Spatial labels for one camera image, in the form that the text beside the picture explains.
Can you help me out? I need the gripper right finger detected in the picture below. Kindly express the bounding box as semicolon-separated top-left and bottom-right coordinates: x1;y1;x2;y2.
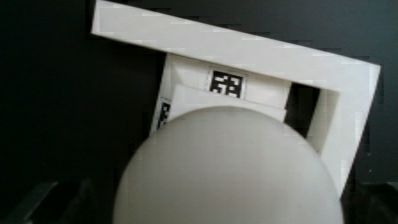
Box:
343;182;398;224

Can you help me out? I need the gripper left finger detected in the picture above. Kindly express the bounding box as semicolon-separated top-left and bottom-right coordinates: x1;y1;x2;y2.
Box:
2;179;98;224

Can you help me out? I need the white lamp bulb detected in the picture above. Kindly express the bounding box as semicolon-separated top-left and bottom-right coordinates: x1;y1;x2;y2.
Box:
112;107;343;224

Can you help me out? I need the white lamp base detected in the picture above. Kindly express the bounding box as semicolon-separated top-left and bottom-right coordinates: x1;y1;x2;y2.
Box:
151;54;291;132

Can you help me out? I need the white L-shaped fence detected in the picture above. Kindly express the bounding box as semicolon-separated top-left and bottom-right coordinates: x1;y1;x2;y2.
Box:
90;0;380;188

